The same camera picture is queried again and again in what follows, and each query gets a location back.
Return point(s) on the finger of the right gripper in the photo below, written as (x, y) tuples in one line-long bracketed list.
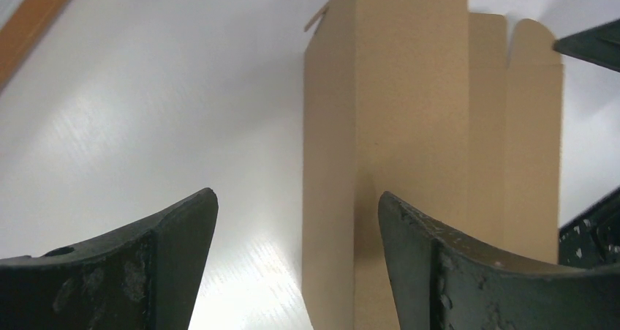
[(598, 45)]

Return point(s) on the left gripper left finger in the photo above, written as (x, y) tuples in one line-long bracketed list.
[(144, 275)]

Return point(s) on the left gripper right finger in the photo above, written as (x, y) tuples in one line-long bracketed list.
[(442, 278)]

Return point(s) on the brown cardboard box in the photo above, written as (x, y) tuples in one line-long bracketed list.
[(450, 110)]

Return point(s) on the wooden tiered rack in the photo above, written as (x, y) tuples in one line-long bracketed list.
[(24, 30)]

